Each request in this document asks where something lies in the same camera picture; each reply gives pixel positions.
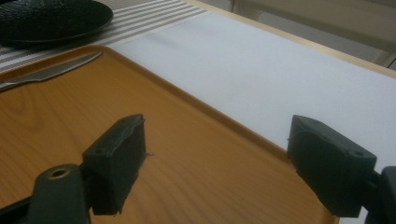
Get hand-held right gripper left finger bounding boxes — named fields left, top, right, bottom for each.
left=81, top=113, right=148, bottom=217

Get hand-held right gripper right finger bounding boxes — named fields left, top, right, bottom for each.
left=286, top=114, right=378, bottom=218

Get brown wooden tray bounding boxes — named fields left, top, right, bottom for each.
left=0, top=45, right=340, bottom=224

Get silver knife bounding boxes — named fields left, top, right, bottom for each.
left=0, top=50, right=104, bottom=93

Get black textured plate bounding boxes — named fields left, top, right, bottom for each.
left=0, top=0, right=115, bottom=45

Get light wooden table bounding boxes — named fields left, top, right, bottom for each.
left=183, top=0, right=396, bottom=79

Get striped placemat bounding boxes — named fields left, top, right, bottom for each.
left=0, top=0, right=208, bottom=74

